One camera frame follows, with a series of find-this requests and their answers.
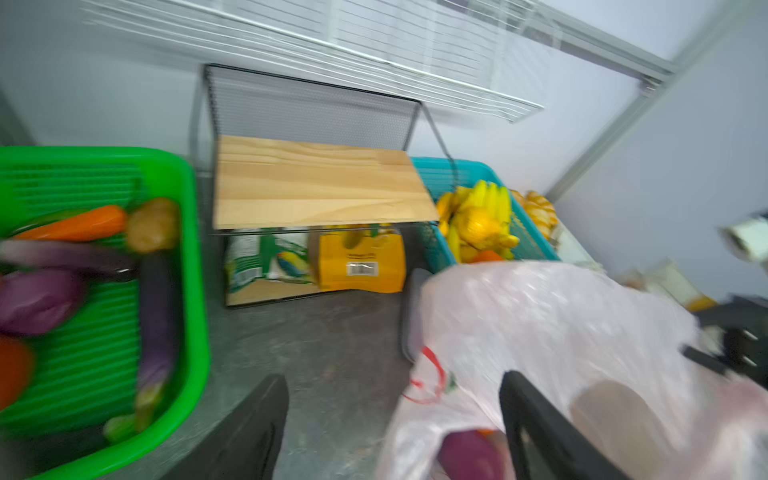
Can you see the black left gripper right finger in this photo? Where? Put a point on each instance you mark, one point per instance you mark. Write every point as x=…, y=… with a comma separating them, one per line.
x=565, y=451

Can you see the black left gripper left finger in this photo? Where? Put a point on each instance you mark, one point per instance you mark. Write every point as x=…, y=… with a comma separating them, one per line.
x=246, y=444

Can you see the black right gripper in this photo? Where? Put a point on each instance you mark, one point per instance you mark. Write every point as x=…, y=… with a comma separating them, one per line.
x=743, y=322

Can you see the magenta onion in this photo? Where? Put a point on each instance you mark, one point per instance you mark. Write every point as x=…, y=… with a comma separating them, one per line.
x=470, y=455

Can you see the pink plastic grocery bag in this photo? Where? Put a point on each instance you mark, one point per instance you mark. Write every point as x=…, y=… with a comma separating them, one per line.
x=607, y=357

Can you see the dark purple eggplant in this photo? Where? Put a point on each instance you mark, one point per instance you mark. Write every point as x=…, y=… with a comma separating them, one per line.
x=159, y=327

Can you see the green plastic vegetable basket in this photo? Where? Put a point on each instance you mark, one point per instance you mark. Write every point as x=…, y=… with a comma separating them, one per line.
x=87, y=370

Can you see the green snack packet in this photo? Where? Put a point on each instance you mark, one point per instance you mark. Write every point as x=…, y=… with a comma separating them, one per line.
x=273, y=257

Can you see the orange fruit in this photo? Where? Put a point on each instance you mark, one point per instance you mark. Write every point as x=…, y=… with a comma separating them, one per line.
x=486, y=256

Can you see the yellow snack packet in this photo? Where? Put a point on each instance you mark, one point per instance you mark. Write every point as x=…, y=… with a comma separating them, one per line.
x=370, y=260

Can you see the pale purple long eggplant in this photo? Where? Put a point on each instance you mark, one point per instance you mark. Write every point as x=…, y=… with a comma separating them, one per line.
x=88, y=260

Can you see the striped croissant far right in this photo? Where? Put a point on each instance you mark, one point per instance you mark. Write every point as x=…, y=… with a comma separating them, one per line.
x=540, y=210

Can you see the brown potato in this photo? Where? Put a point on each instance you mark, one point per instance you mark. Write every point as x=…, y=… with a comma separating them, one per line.
x=154, y=226

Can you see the yellow banana bunch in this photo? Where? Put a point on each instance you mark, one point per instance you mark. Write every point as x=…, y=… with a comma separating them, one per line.
x=477, y=219

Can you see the teal plastic fruit basket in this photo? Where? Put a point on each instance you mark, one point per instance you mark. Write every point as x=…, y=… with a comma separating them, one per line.
x=443, y=175

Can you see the black wire wooden shelf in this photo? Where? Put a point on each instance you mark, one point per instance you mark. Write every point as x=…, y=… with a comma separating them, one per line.
x=292, y=155

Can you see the long white wire basket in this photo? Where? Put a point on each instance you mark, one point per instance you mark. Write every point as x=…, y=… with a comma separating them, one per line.
x=483, y=57

